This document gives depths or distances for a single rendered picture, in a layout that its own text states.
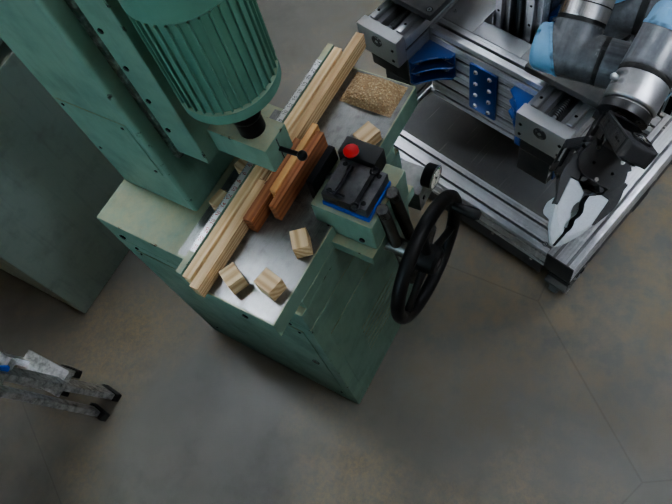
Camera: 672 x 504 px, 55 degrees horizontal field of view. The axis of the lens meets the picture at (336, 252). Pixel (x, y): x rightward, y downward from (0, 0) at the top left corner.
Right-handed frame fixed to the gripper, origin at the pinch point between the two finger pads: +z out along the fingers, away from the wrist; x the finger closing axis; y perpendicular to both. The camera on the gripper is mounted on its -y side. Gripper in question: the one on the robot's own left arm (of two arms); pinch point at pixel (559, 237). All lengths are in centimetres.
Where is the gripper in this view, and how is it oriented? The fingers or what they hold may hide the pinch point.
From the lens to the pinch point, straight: 92.5
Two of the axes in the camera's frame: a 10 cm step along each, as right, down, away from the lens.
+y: -0.9, -1.1, 9.9
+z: -4.8, 8.7, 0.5
